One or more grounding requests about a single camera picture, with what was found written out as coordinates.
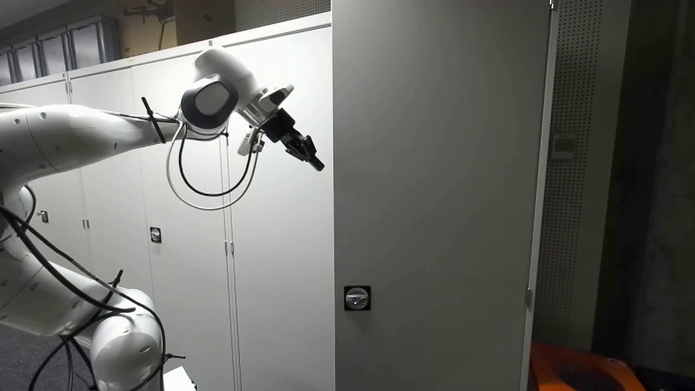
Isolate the row of grey cabinets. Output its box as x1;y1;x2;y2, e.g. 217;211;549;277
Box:
28;13;336;391

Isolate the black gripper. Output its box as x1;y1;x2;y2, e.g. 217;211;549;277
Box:
260;109;324;172

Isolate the grey perforated cupboard door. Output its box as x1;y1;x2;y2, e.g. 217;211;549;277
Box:
333;0;554;391

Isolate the black door lock handle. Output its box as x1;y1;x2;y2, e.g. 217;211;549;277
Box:
342;285;372;310

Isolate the grey metal cupboard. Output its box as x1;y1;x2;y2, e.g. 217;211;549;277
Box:
533;0;631;350

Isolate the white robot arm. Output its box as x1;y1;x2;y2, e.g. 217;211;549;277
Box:
0;48;318;391

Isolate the white arm cable loop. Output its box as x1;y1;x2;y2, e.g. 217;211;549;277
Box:
165;123;265;212

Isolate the orange object on floor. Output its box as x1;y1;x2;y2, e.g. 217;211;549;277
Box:
530;343;644;391

